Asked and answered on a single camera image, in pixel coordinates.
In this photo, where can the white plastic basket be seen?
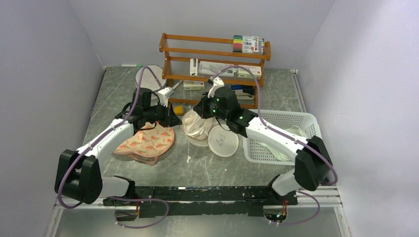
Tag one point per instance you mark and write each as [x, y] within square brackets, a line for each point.
[299, 123]

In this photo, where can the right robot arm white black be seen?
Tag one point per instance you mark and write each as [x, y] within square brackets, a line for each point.
[311, 159]

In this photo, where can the green white box upper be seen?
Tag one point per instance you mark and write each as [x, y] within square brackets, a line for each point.
[248, 71]

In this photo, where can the beige stapler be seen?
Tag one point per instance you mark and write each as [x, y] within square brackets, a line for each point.
[244, 96]

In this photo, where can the green white box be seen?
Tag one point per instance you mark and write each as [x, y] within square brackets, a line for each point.
[248, 71]
[189, 85]

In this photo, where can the white mesh laundry bag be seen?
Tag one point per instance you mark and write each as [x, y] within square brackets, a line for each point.
[149, 81]

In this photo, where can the yellow grey eraser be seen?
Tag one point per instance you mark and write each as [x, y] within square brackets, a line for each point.
[178, 110]

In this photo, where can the marker pen set pack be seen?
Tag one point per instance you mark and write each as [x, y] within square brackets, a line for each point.
[248, 44]

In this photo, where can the blue stapler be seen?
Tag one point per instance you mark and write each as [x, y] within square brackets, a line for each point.
[240, 89]

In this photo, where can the pink floral bra bag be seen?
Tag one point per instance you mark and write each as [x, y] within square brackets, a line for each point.
[148, 144]

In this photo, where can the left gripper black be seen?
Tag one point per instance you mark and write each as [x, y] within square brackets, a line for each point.
[170, 119]

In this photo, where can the beige mesh laundry bag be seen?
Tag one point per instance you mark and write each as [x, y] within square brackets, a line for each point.
[209, 133]

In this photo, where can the green white box lower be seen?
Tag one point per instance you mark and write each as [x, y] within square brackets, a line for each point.
[189, 85]

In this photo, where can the white pink marker pen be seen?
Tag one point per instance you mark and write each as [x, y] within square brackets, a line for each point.
[177, 84]

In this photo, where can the orange wooden shelf rack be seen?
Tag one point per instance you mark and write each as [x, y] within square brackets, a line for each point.
[179, 49]

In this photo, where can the clear packaged item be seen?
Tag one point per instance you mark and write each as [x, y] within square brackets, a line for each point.
[211, 68]

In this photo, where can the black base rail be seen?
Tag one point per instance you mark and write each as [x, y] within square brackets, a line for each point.
[222, 200]

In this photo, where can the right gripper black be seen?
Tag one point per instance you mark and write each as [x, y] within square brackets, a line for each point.
[201, 108]

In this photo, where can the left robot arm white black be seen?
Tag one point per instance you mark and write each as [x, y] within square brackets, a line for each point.
[80, 174]

